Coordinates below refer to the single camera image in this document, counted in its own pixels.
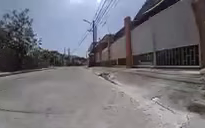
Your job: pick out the grey concrete pavement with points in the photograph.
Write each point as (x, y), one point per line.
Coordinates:
(176, 85)

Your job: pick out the white wall with red pillars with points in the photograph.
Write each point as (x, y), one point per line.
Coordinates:
(170, 30)

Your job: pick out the row of bushes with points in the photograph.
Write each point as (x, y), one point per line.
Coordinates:
(56, 58)

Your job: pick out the utility pole with street lamp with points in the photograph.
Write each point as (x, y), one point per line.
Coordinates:
(94, 36)

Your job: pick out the tree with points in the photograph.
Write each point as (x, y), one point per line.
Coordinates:
(18, 33)

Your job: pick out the grey concrete road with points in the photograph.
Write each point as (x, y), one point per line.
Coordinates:
(56, 96)

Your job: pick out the grey kerb strip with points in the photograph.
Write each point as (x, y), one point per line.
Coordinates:
(10, 73)

